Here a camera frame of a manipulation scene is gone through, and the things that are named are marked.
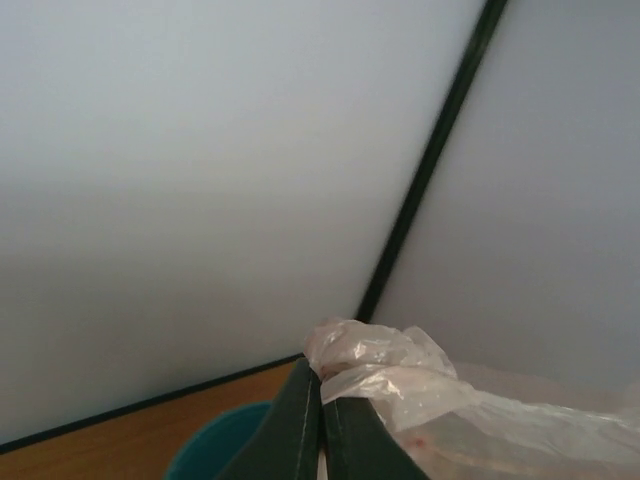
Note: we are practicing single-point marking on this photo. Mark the translucent pink plastic trash bag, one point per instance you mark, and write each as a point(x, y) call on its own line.
point(464, 421)

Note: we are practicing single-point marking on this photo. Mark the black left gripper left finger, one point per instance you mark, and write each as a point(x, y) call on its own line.
point(286, 445)

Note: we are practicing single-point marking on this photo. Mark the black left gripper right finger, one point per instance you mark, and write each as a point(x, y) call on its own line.
point(359, 447)

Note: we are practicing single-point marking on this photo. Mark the teal plastic trash bin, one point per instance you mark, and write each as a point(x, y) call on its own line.
point(211, 448)

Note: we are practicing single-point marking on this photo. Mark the black frame post right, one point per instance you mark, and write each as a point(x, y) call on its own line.
point(476, 47)

